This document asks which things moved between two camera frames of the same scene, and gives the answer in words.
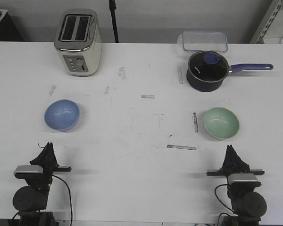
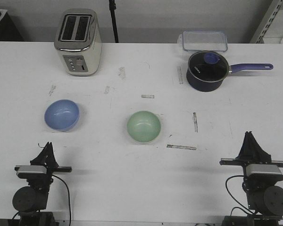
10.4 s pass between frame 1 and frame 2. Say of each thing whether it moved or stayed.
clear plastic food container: stayed
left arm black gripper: stayed
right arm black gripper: moved
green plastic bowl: moved
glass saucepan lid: stayed
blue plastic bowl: stayed
